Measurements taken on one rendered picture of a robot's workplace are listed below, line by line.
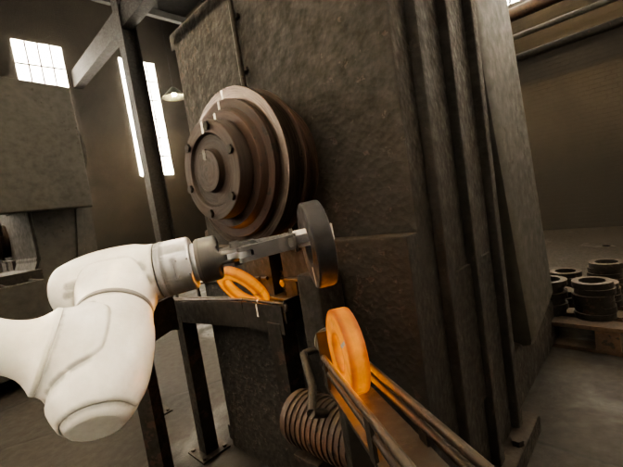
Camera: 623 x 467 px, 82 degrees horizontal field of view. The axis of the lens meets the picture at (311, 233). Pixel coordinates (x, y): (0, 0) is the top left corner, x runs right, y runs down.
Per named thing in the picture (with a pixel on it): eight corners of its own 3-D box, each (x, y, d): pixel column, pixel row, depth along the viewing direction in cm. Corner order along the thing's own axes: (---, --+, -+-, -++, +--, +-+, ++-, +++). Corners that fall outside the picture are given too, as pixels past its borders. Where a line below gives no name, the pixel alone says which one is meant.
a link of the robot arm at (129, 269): (170, 272, 66) (170, 328, 56) (79, 293, 63) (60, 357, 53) (151, 225, 60) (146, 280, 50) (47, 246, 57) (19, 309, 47)
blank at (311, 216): (309, 206, 72) (292, 209, 72) (323, 191, 57) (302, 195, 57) (326, 282, 72) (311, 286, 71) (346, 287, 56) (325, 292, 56)
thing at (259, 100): (222, 246, 131) (199, 114, 127) (318, 239, 98) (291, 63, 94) (207, 249, 126) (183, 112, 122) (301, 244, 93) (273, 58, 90)
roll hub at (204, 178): (207, 221, 116) (191, 133, 114) (261, 213, 97) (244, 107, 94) (191, 223, 112) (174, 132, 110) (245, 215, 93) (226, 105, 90)
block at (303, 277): (333, 346, 106) (320, 265, 104) (354, 350, 100) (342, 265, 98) (308, 360, 98) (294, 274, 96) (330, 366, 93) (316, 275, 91)
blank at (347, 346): (359, 397, 69) (342, 402, 69) (336, 320, 77) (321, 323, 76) (379, 385, 56) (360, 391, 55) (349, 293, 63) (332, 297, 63)
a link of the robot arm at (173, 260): (162, 303, 55) (201, 293, 56) (147, 245, 54) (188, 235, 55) (172, 291, 64) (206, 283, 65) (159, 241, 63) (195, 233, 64)
